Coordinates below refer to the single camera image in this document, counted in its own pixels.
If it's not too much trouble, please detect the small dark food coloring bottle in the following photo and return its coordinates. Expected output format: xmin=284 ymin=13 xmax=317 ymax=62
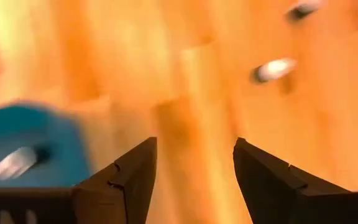
xmin=0 ymin=143 xmax=54 ymax=182

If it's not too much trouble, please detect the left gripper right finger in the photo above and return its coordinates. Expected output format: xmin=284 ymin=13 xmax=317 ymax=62
xmin=233 ymin=137 xmax=351 ymax=224

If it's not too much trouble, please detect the small green food coloring bottle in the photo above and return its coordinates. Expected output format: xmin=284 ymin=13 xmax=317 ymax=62
xmin=249 ymin=57 xmax=298 ymax=85

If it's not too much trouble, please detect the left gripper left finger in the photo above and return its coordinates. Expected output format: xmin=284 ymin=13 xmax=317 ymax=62
xmin=73 ymin=136 xmax=157 ymax=224

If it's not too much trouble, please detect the blue plastic bin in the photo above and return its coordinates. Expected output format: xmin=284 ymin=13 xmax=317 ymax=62
xmin=0 ymin=102 xmax=93 ymax=189

